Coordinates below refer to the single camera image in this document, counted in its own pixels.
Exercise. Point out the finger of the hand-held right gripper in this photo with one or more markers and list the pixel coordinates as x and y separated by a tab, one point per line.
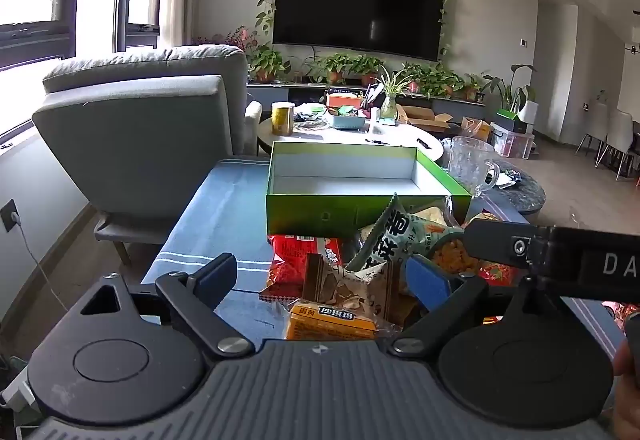
492	240

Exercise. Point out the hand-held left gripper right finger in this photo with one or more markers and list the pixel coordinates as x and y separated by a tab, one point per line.
427	282

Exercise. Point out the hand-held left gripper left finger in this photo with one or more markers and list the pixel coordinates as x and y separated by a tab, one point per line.
217	280

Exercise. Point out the green white snack packet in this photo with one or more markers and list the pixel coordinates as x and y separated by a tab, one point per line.
400	240

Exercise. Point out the red snack packet striped edge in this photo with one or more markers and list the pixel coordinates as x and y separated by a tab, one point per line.
290	265

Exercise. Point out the brown white snack packet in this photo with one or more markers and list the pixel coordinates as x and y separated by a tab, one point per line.
350	292

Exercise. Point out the green cardboard box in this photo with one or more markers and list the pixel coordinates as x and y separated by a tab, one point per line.
350	215

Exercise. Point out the orange snack packet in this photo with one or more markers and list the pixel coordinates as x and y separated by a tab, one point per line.
325	325

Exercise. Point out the person's right hand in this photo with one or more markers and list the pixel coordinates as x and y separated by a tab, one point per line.
621	360

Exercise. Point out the dark round side table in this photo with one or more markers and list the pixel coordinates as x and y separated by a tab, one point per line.
525	200

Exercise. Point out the pale clear snack packet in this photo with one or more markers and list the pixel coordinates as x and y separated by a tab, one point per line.
430	216

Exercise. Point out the glass pitcher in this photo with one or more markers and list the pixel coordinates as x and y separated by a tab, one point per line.
470	164

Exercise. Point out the clear storage bin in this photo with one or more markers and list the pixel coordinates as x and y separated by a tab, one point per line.
512	144

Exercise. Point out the yellow cardboard box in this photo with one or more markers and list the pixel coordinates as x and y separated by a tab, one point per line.
475	129

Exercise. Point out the green black box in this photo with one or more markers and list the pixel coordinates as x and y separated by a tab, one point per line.
510	119

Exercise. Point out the white dining chair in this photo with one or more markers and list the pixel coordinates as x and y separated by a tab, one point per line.
592	124
620	134

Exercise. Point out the open cardboard box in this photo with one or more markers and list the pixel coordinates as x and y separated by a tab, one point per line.
425	119

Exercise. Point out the large-leaf plant white pot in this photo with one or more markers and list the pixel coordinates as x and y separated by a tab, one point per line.
515	92

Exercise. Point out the black pen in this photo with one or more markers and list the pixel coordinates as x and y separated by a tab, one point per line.
377	141

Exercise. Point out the green potted plant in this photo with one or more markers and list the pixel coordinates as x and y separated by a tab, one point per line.
332	67
472	87
267	62
435	79
365	67

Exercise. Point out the white round table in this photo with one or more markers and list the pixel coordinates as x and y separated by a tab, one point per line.
345	139

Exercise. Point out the grey armchair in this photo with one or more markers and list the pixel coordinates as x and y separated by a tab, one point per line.
140	129

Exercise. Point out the yellow tin can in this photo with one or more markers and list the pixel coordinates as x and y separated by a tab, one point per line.
283	119

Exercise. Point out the spider plant in vase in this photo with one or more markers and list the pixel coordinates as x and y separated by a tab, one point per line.
390	94

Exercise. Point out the blue plastic basket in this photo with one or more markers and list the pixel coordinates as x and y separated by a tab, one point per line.
345	122

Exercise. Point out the grey crumpled wrapper pile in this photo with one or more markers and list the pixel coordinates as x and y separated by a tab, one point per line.
309	119

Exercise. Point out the grey television cabinet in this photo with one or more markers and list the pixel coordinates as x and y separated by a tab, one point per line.
270	94

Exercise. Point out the orange box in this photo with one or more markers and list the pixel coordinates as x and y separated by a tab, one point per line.
345	99

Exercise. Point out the black ceiling track light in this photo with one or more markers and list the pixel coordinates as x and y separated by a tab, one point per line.
635	47

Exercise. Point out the red flowering plant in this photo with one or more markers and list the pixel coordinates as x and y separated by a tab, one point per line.
235	38

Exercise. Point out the black television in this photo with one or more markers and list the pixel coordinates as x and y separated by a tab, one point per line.
357	4

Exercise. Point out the wall socket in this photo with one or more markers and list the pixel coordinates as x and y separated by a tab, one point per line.
10	217

